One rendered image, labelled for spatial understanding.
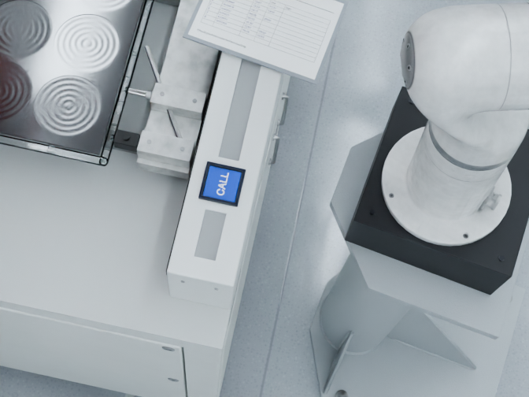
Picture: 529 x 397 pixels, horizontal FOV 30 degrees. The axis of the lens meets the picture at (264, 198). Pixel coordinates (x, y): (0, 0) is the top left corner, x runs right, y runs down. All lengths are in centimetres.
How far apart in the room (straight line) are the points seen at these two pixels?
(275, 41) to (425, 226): 35
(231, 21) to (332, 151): 103
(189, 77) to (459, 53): 57
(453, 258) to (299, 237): 98
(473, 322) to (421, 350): 82
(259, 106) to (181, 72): 17
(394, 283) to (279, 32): 42
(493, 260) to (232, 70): 46
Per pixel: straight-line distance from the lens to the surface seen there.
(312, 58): 146
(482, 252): 145
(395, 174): 146
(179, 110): 149
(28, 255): 152
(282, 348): 231
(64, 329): 161
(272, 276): 234
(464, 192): 135
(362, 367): 231
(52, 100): 152
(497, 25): 110
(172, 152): 146
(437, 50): 108
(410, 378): 232
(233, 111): 143
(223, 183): 138
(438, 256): 146
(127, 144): 147
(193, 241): 136
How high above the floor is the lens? 226
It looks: 70 degrees down
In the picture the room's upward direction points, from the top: 10 degrees clockwise
